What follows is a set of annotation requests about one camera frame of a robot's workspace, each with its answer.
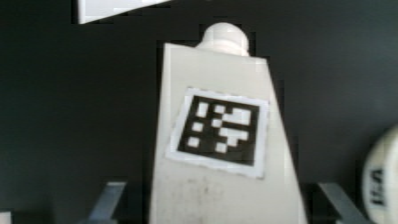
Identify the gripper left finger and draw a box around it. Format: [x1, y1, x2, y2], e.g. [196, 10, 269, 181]
[77, 181, 145, 224]

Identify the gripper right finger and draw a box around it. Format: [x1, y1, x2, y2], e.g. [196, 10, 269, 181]
[305, 182, 374, 224]

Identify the white round stool seat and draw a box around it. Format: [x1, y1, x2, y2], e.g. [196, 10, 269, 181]
[363, 125, 398, 224]

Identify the white stool leg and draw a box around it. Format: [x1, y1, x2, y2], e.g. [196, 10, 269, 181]
[150, 23, 308, 224]

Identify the white marker sheet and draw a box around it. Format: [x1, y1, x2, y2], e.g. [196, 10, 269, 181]
[79, 0, 169, 24]

